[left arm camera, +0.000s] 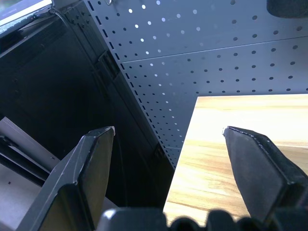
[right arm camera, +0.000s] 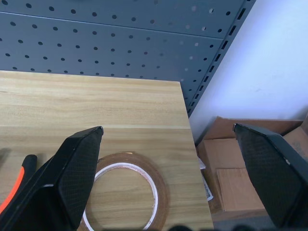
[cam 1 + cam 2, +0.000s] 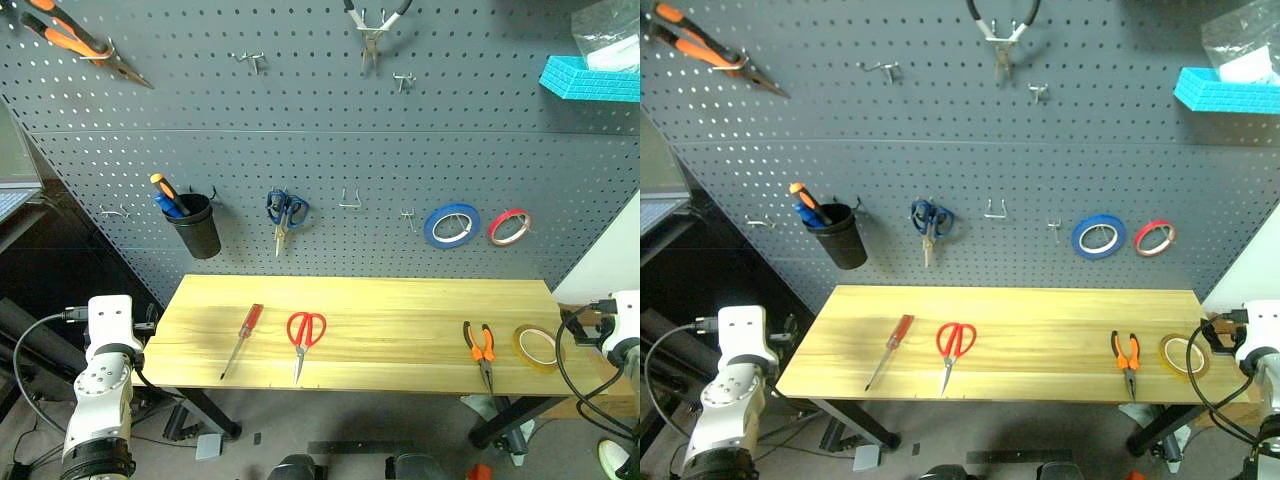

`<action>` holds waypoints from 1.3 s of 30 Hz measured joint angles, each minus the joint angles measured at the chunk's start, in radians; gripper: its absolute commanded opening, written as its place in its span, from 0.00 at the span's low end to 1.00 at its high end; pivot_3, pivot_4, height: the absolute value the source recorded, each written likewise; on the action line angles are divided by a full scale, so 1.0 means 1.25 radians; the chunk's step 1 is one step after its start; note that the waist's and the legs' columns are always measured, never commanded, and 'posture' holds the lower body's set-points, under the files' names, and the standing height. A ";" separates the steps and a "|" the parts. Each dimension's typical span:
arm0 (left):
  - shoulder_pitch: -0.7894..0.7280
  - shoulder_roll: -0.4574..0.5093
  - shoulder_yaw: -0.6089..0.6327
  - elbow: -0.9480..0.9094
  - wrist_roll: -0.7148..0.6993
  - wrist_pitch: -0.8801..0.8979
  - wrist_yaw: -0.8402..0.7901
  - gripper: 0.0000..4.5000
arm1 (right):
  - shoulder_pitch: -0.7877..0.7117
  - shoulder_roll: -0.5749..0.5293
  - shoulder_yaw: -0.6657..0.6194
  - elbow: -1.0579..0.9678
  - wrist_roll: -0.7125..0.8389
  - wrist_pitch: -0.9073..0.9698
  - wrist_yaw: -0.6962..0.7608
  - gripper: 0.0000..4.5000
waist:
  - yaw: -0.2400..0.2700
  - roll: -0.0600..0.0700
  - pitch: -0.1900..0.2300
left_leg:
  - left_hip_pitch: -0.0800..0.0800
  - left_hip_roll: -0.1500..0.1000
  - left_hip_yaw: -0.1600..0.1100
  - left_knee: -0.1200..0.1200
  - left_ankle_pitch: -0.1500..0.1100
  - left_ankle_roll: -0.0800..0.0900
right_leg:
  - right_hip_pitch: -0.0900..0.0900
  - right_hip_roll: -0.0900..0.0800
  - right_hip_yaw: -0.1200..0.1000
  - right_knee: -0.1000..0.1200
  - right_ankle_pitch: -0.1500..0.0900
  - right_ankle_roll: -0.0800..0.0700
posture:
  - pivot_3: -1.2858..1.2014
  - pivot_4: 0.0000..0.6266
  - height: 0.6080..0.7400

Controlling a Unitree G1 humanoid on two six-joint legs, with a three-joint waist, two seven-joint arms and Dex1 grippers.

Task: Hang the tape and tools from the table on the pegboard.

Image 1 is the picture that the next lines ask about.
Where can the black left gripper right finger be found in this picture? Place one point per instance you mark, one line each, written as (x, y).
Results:
(260, 173)

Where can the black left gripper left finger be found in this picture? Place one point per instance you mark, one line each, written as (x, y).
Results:
(72, 183)

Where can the grey perforated metal panel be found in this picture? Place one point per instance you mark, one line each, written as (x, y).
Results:
(192, 62)

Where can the computer monitor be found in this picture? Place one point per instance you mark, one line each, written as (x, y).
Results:
(16, 13)

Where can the silver metal hook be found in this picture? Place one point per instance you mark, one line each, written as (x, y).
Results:
(110, 2)

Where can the grey aluminium frame rail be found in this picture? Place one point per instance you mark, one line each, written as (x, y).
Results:
(21, 146)

